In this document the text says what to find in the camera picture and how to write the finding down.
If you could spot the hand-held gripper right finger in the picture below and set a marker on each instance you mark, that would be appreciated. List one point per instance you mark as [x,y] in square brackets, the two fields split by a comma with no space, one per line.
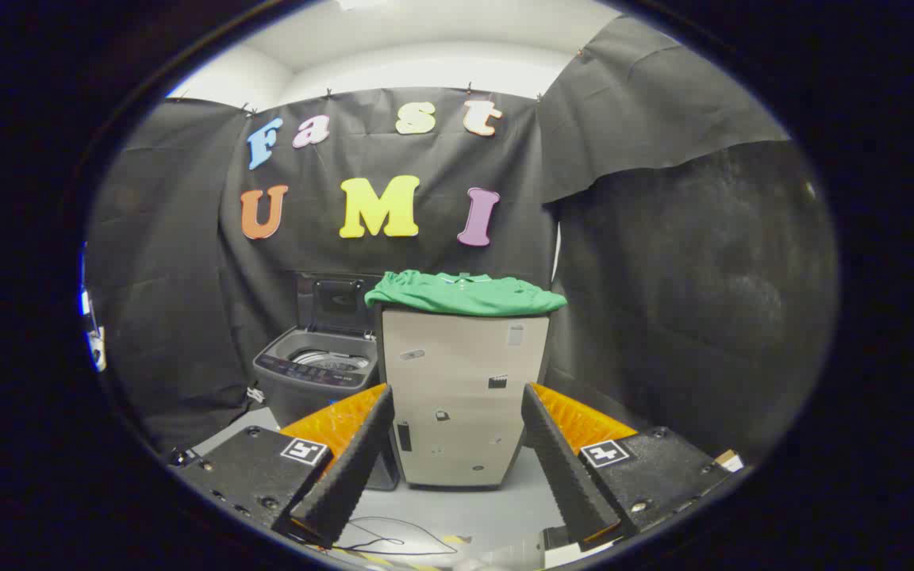
[564,476]

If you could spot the dark washing machine lid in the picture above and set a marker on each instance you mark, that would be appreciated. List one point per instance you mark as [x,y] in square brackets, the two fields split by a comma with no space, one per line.
[338,305]

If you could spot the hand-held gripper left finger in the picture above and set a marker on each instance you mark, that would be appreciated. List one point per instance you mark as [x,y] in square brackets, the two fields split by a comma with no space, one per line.
[350,476]

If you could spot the grey washing machine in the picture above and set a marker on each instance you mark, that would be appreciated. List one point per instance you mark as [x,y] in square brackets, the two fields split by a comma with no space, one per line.
[290,400]

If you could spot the small white clip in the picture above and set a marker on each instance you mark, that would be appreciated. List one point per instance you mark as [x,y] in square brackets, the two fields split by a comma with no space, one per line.
[255,394]

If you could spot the white and blue object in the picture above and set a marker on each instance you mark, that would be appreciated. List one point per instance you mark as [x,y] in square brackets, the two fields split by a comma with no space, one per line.
[97,349]

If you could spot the black backdrop cloth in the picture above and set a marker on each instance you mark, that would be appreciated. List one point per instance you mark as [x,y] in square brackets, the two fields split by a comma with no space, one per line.
[425,262]

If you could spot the small cardboard piece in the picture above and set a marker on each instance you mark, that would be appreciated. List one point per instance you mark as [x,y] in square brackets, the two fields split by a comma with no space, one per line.
[728,461]

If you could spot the green polo shirt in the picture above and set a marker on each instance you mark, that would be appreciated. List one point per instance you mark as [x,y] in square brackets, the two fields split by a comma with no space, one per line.
[465,295]

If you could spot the beige cabinet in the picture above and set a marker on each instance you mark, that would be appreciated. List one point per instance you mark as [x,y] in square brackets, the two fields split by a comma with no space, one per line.
[457,381]

